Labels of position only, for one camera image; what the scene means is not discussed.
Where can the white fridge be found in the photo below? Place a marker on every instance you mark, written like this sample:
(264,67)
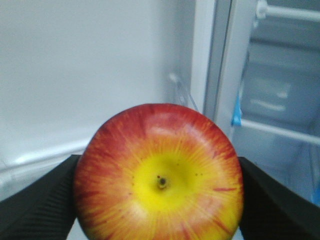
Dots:
(66,66)

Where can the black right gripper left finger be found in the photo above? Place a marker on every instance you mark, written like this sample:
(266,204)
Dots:
(43,210)

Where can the blue tape strip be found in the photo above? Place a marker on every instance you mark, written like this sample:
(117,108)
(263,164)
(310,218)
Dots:
(237,112)

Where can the red yellow apple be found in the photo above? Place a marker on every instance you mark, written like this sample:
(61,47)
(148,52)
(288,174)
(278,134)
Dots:
(159,172)

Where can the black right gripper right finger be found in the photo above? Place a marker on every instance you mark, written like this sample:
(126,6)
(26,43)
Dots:
(272,211)

